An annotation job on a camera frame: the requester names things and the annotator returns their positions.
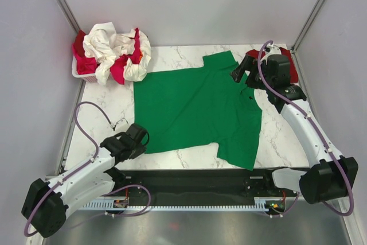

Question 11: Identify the green t shirt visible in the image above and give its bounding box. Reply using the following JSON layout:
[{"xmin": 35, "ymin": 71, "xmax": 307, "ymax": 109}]
[{"xmin": 134, "ymin": 51, "xmax": 262, "ymax": 170}]

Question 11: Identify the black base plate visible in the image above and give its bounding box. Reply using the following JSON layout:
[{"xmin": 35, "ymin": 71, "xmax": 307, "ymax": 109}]
[{"xmin": 114, "ymin": 169, "xmax": 295, "ymax": 200}]

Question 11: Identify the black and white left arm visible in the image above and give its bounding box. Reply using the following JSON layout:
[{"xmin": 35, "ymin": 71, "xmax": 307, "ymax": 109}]
[{"xmin": 21, "ymin": 123, "xmax": 150, "ymax": 238}]

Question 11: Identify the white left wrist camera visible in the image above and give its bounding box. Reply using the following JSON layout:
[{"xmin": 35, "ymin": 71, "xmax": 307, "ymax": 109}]
[{"xmin": 111, "ymin": 118, "xmax": 128, "ymax": 129}]

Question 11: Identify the white slotted cable duct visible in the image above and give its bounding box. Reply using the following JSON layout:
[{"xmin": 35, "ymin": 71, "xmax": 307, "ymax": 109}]
[{"xmin": 79, "ymin": 197, "xmax": 284, "ymax": 212}]

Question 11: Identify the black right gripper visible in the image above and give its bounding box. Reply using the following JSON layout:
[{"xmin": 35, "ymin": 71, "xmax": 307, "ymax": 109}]
[{"xmin": 230, "ymin": 55, "xmax": 274, "ymax": 91}]

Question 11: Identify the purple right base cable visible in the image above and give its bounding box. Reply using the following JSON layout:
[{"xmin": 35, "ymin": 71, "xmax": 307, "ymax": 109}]
[{"xmin": 265, "ymin": 190, "xmax": 300, "ymax": 219}]

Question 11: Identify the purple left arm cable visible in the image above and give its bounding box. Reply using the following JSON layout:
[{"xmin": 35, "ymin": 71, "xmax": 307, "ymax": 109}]
[{"xmin": 23, "ymin": 101, "xmax": 118, "ymax": 238}]

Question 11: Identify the crumpled pink shirt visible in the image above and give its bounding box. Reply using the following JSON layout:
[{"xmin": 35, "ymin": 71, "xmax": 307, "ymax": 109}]
[{"xmin": 72, "ymin": 28, "xmax": 144, "ymax": 85}]

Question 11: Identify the right aluminium frame post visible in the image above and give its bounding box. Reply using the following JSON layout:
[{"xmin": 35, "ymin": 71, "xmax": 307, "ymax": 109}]
[{"xmin": 291, "ymin": 0, "xmax": 327, "ymax": 53}]

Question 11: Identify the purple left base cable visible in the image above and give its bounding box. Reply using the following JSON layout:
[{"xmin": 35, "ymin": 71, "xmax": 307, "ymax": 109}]
[{"xmin": 104, "ymin": 181, "xmax": 155, "ymax": 219}]

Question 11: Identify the crumpled red shirt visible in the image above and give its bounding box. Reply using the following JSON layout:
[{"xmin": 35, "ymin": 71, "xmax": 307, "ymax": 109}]
[{"xmin": 72, "ymin": 30, "xmax": 85, "ymax": 57}]

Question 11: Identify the crumpled white shirt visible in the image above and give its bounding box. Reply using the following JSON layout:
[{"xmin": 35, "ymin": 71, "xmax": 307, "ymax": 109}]
[
  {"xmin": 123, "ymin": 28, "xmax": 151, "ymax": 81},
  {"xmin": 83, "ymin": 22, "xmax": 136, "ymax": 85}
]

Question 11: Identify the aluminium front rail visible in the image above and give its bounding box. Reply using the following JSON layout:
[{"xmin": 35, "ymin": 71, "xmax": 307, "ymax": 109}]
[{"xmin": 45, "ymin": 174, "xmax": 353, "ymax": 200}]

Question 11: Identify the folded dark red t shirt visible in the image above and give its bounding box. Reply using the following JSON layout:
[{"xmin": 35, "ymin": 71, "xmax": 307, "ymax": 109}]
[{"xmin": 245, "ymin": 46, "xmax": 299, "ymax": 84}]

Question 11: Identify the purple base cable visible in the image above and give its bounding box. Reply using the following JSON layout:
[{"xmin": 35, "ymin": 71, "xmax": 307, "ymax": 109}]
[
  {"xmin": 265, "ymin": 190, "xmax": 300, "ymax": 219},
  {"xmin": 104, "ymin": 181, "xmax": 155, "ymax": 219}
]

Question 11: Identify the white laundry basket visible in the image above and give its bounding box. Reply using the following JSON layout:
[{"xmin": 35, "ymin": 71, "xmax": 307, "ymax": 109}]
[{"xmin": 72, "ymin": 57, "xmax": 97, "ymax": 83}]

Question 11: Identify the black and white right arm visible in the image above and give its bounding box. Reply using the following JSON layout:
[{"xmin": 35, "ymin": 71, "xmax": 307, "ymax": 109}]
[{"xmin": 231, "ymin": 54, "xmax": 358, "ymax": 208}]

